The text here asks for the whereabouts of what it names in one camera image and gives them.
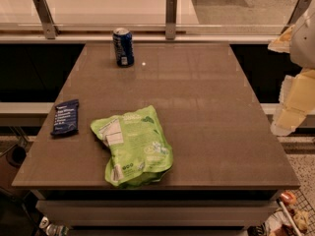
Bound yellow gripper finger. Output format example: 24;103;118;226
271;68;315;136
268;26;293;53

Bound dark round stool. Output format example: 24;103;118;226
6;146;27;168

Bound right metal railing bracket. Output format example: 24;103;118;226
282;0;312;33

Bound left metal railing bracket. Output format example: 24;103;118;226
32;0;59;39

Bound bottles under table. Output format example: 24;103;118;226
39;216;69;236

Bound middle metal railing bracket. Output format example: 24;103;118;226
165;0;177;40

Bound green rice chip bag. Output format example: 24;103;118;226
91;105;173;188

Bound blue pepsi can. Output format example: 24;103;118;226
112;28;134;67

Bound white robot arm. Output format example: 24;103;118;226
268;8;315;136

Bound wire basket with items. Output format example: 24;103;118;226
257;190;315;236

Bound metal railing bracket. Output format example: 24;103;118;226
282;0;312;33
165;0;177;40
32;0;59;39

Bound dark blue snack bar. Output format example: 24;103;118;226
51;99;79;137

